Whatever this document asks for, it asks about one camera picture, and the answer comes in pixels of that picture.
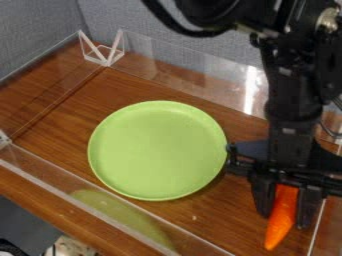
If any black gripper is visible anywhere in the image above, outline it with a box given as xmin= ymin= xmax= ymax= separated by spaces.
xmin=225 ymin=121 xmax=342 ymax=229

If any orange toy carrot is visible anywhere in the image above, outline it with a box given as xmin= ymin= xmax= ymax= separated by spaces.
xmin=264 ymin=185 xmax=299 ymax=251

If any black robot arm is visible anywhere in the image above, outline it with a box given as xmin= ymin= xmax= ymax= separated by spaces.
xmin=141 ymin=0 xmax=342 ymax=228

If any green round plate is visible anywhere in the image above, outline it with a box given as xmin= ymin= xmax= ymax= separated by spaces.
xmin=86 ymin=101 xmax=227 ymax=201

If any black cable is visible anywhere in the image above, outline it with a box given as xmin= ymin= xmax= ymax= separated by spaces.
xmin=317 ymin=96 xmax=342 ymax=141

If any clear acrylic corner bracket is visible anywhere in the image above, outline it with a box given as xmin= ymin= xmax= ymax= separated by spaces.
xmin=77 ymin=30 xmax=125 ymax=67

